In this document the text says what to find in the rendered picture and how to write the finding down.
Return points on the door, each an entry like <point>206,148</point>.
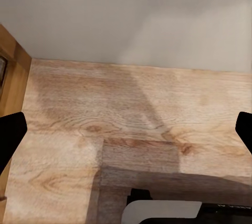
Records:
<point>15,65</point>

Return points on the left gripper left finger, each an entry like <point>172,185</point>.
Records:
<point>13,127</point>

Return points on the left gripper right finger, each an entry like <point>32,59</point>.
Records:
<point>244,128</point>

